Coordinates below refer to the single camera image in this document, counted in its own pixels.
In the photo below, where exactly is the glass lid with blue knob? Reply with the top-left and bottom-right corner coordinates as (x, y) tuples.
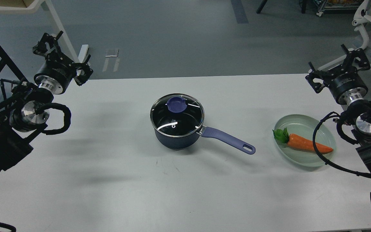
(150, 93), (205, 138)

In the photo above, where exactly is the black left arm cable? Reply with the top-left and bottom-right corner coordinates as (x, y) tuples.
(36, 103), (72, 135)

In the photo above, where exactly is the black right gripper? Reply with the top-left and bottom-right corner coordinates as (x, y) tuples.
(305, 44), (371, 105)

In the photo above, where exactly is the white table leg frame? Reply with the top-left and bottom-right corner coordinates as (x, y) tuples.
(0, 0), (89, 63)

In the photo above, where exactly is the blue saucepan with handle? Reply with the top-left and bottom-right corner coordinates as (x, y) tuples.
(150, 94), (256, 155)

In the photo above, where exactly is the wheeled cart in background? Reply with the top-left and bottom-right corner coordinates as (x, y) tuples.
(313, 0), (363, 17)

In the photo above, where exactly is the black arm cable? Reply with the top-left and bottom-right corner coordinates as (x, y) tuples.
(312, 111), (371, 182)
(36, 103), (72, 135)

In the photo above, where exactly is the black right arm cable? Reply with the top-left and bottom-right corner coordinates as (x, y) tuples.
(312, 111), (371, 182)

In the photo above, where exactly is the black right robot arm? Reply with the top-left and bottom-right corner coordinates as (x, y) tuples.
(305, 44), (371, 179)

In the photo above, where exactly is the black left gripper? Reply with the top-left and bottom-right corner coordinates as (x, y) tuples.
(33, 31), (94, 94)

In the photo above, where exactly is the pale green plate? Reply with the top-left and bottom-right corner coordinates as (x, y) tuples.
(272, 114), (336, 168)

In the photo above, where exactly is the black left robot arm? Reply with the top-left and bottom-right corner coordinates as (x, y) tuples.
(0, 31), (93, 172)

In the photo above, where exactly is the orange toy carrot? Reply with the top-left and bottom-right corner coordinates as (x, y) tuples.
(272, 128), (334, 154)

